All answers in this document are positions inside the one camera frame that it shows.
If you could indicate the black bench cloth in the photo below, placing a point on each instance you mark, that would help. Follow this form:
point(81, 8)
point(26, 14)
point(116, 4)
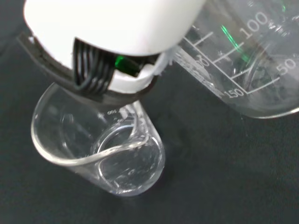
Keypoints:
point(222, 168)

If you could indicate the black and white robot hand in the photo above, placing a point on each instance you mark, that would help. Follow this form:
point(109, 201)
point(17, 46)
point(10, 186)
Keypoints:
point(105, 30)

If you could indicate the small clear glass beaker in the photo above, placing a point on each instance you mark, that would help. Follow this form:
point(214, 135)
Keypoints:
point(98, 149)

